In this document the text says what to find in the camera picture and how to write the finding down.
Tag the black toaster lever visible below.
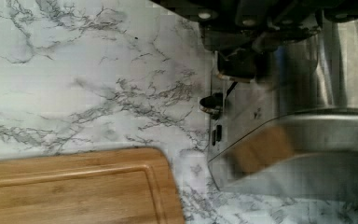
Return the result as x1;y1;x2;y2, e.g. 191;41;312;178
217;49;256;83

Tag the black toaster knob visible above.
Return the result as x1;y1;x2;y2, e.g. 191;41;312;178
200;92;223;120

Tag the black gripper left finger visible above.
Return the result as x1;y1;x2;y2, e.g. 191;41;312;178
200;26;255;51

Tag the bamboo cutting board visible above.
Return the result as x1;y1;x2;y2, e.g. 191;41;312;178
0;148;185;224

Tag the stainless steel toaster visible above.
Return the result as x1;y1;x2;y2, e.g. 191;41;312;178
208;20;358;201

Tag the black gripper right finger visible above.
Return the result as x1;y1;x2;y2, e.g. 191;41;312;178
251;29;319;53

